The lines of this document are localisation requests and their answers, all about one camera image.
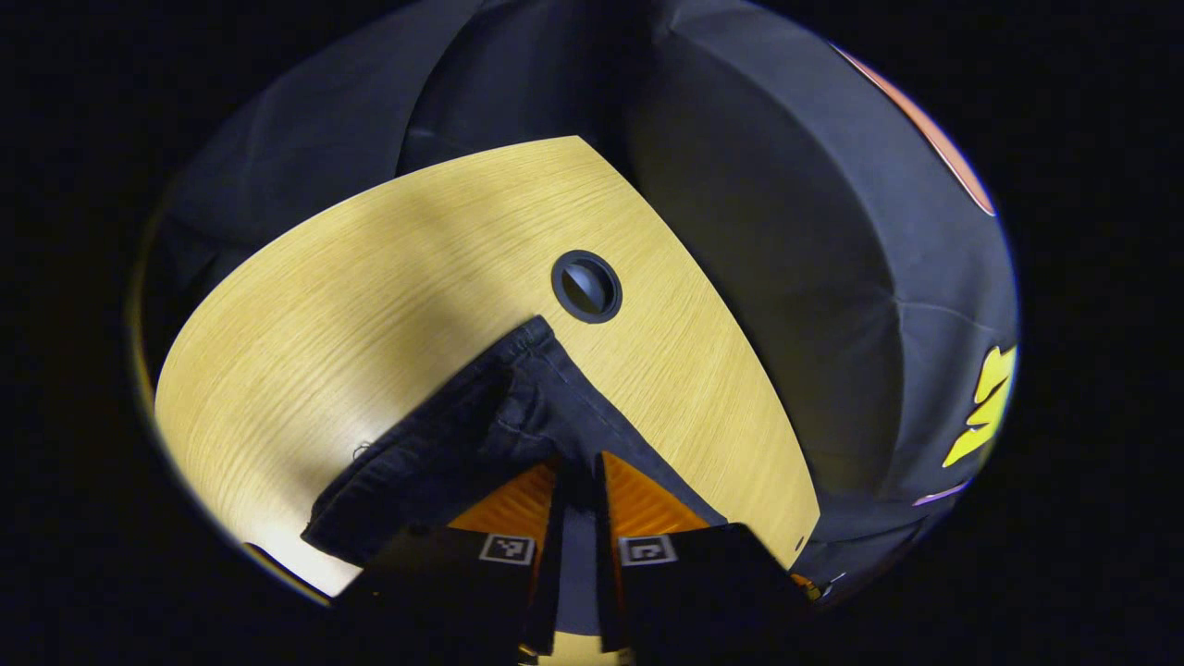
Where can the black backdrop cloth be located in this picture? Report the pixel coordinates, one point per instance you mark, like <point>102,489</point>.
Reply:
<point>786,277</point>

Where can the black jeans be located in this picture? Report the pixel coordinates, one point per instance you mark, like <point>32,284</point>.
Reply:
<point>481,435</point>

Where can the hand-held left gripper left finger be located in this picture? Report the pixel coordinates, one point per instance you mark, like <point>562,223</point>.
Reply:
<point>552,573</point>

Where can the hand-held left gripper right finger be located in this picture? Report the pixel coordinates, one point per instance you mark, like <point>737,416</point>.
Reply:
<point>606,573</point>

